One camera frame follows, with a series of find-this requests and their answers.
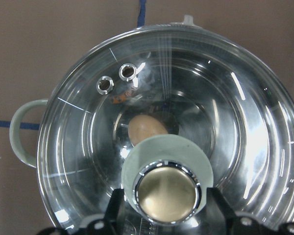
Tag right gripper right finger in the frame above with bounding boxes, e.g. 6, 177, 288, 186
205, 188, 283, 235

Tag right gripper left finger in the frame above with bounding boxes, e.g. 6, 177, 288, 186
78, 188, 125, 235

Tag brown egg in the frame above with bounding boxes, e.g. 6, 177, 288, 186
128, 115, 168, 146

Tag glass pot lid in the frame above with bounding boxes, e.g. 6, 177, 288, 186
36, 22, 294, 233

